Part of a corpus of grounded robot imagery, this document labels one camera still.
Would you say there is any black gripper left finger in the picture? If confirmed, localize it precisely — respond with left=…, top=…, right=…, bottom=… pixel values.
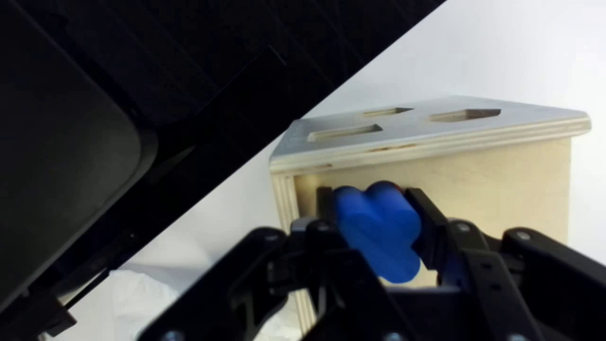
left=306, top=186, right=413, bottom=341

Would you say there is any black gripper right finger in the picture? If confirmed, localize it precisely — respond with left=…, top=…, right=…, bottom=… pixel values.
left=404, top=186, right=546, bottom=341

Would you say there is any blue flower-shaped block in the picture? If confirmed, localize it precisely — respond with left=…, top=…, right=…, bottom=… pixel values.
left=330, top=180, right=425, bottom=284

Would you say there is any wooden shape sorter toy box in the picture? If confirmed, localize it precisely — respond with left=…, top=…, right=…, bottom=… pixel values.
left=270, top=95, right=595, bottom=337

